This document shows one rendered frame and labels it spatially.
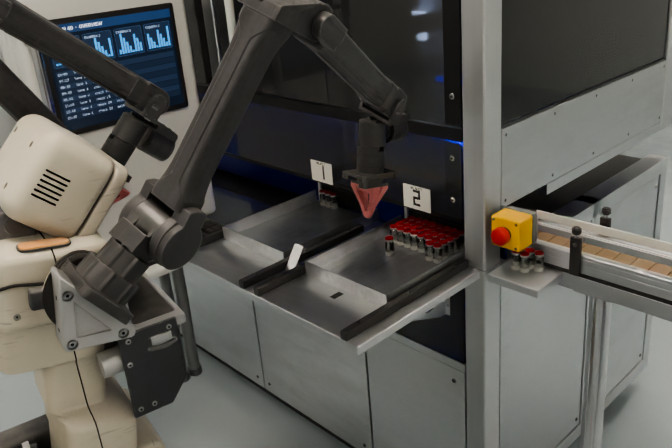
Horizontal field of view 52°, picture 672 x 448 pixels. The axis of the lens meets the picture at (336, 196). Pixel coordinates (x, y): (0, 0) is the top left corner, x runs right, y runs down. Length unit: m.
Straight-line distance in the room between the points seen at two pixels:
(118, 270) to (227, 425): 1.69
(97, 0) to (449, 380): 1.37
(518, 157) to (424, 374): 0.65
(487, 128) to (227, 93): 0.69
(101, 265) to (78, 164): 0.18
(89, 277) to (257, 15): 0.43
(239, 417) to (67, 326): 1.70
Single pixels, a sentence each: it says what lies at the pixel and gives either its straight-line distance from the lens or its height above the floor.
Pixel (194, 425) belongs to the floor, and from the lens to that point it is 2.68.
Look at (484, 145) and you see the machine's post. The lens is 1.50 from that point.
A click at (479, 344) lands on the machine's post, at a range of 1.72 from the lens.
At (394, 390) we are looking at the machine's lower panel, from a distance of 2.03.
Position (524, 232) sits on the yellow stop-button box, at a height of 1.00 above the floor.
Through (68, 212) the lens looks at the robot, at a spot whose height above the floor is 1.27.
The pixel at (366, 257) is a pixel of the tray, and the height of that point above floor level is 0.88.
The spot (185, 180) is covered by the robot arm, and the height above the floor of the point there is 1.32.
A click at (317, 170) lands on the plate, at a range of 1.90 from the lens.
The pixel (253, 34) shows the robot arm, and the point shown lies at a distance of 0.97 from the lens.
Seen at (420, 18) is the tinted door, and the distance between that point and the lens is 1.55.
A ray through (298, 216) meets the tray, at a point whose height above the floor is 0.88.
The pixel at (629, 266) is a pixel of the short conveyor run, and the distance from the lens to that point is 1.57.
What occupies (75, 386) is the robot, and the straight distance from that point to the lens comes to 1.28.
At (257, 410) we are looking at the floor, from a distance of 2.68.
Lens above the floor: 1.63
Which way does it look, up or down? 21 degrees down
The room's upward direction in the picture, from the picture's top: 5 degrees counter-clockwise
